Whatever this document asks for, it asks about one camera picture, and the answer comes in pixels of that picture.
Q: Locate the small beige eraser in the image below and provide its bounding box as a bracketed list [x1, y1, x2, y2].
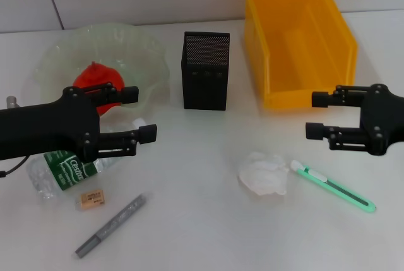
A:
[75, 190, 105, 212]

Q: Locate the white paper ball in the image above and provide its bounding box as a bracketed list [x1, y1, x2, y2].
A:
[239, 152, 290, 196]

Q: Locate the grey marker pen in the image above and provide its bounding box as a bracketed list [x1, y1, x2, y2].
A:
[74, 192, 155, 259]

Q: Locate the green utility knife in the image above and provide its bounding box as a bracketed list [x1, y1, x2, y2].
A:
[290, 159, 377, 214]

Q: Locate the clear plastic water bottle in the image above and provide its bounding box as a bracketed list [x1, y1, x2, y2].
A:
[25, 117, 149, 202]

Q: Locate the black mesh pen holder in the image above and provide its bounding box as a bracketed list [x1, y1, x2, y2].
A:
[181, 31, 230, 111]

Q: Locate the green glass fruit plate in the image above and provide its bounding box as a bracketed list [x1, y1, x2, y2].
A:
[33, 23, 171, 117]

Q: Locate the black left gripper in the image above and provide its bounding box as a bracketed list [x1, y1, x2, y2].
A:
[0, 83, 158, 162]

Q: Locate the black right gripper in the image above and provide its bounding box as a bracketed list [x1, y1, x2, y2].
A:
[305, 83, 404, 156]

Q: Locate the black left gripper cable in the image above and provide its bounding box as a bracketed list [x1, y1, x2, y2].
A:
[0, 155, 28, 179]

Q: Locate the yellow plastic bin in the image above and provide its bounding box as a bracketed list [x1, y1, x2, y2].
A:
[242, 0, 359, 111]

